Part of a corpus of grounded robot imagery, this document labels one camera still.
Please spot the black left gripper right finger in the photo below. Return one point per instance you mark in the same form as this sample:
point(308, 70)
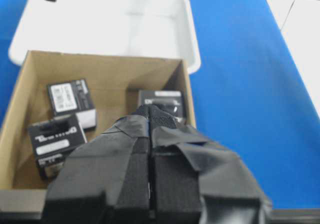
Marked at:
point(198, 181)

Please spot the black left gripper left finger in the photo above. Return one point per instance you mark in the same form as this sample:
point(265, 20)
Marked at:
point(105, 181)

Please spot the black screw box middle right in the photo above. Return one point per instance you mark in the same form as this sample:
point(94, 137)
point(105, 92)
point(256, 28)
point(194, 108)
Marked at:
point(52, 141)

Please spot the black screw box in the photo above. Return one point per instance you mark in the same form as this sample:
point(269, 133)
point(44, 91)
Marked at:
point(52, 141)
point(170, 101)
point(73, 97)

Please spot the black screw box bottom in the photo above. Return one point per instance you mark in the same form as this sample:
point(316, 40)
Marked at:
point(170, 101)

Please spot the black screw box top right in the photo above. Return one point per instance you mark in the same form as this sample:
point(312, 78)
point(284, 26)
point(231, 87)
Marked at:
point(73, 97)

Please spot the brown cardboard box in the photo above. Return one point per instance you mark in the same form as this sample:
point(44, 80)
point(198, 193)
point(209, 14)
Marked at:
point(113, 82)

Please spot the blue table cloth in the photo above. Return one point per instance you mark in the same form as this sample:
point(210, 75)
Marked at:
point(247, 95)

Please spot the white plastic tray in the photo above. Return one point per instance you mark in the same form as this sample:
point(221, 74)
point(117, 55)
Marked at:
point(131, 28)

